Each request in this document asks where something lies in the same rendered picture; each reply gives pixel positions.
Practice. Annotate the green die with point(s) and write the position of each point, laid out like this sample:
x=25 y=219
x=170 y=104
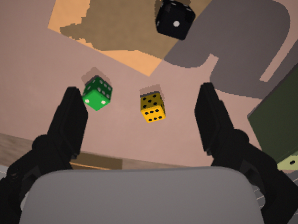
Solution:
x=97 y=94

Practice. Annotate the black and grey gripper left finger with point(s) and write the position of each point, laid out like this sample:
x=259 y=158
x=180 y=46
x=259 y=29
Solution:
x=50 y=152

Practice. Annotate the black die with white pips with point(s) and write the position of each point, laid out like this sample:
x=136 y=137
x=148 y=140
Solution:
x=174 y=19

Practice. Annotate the orange flat mat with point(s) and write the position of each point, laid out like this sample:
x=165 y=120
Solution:
x=124 y=30

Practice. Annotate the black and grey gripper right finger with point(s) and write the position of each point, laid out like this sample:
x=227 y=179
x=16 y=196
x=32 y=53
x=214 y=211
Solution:
x=231 y=149

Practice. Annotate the yellow die with black pips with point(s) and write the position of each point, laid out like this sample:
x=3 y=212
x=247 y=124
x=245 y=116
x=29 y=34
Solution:
x=152 y=107

